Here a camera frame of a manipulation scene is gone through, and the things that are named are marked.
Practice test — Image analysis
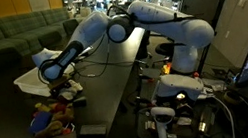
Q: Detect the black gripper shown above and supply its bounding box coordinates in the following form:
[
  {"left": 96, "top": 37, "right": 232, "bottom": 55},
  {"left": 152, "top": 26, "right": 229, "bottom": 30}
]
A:
[{"left": 53, "top": 81, "right": 75, "bottom": 99}]

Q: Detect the red ball toy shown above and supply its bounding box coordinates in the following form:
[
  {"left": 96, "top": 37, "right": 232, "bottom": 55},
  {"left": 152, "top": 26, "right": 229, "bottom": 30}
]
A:
[{"left": 53, "top": 102, "right": 68, "bottom": 114}]

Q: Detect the brown stuffed toy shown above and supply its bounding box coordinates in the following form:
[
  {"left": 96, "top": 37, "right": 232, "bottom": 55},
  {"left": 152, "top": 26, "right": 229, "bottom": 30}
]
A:
[
  {"left": 49, "top": 106, "right": 76, "bottom": 126},
  {"left": 32, "top": 119, "right": 66, "bottom": 138}
]

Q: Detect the yellow cylinder toy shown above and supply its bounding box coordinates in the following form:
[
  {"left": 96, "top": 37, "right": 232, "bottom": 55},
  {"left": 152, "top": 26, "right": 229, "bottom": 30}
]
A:
[{"left": 33, "top": 101, "right": 53, "bottom": 115}]

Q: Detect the red yellow cone toy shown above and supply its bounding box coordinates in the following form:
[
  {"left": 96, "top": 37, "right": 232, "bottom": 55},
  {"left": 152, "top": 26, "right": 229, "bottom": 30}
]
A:
[{"left": 61, "top": 127, "right": 73, "bottom": 136}]

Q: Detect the white plastic bin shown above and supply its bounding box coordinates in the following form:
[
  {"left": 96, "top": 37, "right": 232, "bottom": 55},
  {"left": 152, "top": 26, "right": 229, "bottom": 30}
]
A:
[{"left": 11, "top": 60, "right": 80, "bottom": 103}]

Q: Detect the dark upholstered chair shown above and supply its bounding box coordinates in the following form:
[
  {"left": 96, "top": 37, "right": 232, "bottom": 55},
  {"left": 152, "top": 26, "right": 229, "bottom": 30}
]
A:
[{"left": 62, "top": 17, "right": 81, "bottom": 36}]

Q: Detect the green plaid sofa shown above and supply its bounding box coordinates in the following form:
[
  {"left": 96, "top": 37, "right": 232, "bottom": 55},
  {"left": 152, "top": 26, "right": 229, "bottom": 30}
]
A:
[{"left": 0, "top": 4, "right": 87, "bottom": 79}]

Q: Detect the white VR controller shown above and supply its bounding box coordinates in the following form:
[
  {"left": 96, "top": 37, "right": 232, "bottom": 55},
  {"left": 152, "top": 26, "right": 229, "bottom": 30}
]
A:
[{"left": 149, "top": 103, "right": 180, "bottom": 138}]

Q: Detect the black office chair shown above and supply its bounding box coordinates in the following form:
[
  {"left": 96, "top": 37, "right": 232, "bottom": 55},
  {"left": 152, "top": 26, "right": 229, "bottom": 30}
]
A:
[{"left": 153, "top": 40, "right": 179, "bottom": 62}]

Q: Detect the white VR headset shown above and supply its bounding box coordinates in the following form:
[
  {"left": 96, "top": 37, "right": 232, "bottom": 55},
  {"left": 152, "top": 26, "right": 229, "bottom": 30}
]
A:
[{"left": 147, "top": 68, "right": 208, "bottom": 109}]

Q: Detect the black cable with connector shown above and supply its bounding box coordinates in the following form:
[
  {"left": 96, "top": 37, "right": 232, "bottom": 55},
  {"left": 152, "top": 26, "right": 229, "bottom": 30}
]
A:
[{"left": 68, "top": 31, "right": 137, "bottom": 82}]

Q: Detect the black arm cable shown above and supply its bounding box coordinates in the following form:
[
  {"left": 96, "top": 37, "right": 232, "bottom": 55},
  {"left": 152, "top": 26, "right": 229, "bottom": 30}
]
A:
[{"left": 131, "top": 2, "right": 198, "bottom": 31}]

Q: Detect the white cable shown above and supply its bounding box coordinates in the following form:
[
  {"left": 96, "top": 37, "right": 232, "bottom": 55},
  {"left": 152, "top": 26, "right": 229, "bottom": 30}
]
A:
[{"left": 202, "top": 90, "right": 238, "bottom": 138}]

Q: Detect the white light switch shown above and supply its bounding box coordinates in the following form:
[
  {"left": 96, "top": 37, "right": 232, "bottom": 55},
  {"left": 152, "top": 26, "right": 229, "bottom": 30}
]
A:
[{"left": 236, "top": 0, "right": 248, "bottom": 10}]

